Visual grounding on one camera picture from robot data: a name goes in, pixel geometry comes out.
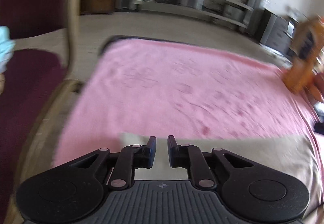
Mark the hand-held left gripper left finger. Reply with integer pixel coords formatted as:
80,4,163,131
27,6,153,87
68,136,157,189

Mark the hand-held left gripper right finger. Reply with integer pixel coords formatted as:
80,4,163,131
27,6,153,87
167,135,254,189

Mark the beige sweatshirt with blue trim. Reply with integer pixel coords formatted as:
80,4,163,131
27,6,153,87
105,132,320,224

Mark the pink printed towel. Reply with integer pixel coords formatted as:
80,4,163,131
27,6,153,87
52,35,324,214

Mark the dark drawer cabinet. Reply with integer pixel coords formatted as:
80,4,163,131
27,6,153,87
256,9,296,56

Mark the orange juice bottle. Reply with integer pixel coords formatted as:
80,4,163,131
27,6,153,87
283,17,324,94

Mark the light blue shirt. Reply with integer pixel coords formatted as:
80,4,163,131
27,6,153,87
0,26,16,73

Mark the maroon chair with gold frame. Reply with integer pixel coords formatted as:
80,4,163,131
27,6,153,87
0,0,84,214

